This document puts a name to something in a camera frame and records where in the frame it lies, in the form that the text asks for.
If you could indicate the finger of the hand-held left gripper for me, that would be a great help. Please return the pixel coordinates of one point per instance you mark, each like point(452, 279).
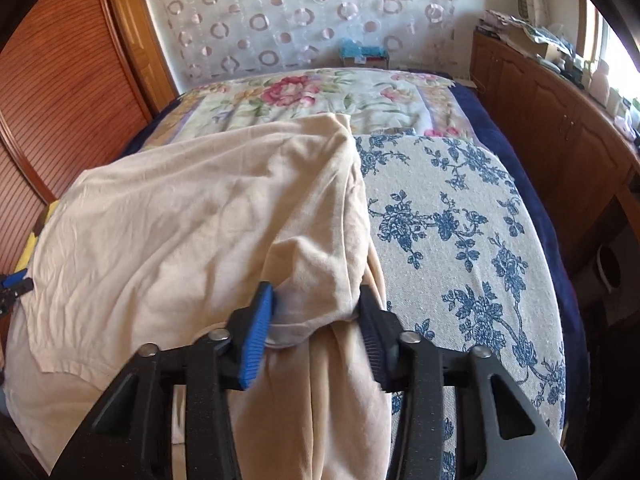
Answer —
point(15, 285)

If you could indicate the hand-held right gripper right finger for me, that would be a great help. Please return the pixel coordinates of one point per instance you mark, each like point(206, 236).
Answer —
point(372, 335)

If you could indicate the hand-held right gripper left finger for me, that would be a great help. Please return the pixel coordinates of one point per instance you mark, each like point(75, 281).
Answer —
point(257, 335)

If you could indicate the beige t-shirt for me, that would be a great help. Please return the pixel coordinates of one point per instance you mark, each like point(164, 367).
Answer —
point(200, 240)

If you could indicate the yellow plush toy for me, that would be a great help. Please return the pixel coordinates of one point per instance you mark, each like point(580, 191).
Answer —
point(35, 240)

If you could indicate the blue floral white blanket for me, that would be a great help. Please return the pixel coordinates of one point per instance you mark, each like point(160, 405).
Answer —
point(460, 250)

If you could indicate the navy bed sheet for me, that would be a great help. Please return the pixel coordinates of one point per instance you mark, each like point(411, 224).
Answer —
point(530, 195)

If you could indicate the wooden headboard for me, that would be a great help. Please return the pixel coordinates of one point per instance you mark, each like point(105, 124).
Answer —
point(75, 80)

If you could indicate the pink flower quilt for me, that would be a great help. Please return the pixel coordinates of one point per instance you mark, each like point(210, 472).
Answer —
point(320, 100)

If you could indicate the white round bin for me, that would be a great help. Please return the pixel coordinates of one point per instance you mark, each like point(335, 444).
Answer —
point(607, 267)

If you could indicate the wooden side cabinet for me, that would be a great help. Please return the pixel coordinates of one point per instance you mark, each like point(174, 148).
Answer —
point(555, 125)

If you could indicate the blue tissue box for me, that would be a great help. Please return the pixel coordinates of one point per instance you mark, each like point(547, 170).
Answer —
point(364, 54)

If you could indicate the white curtain with circles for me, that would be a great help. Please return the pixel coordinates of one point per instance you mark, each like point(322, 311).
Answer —
point(305, 15)

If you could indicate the clutter on cabinet top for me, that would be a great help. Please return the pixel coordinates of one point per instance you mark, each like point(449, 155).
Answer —
point(550, 50)

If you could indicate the window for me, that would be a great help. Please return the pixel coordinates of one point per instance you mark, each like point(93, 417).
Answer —
point(607, 40)

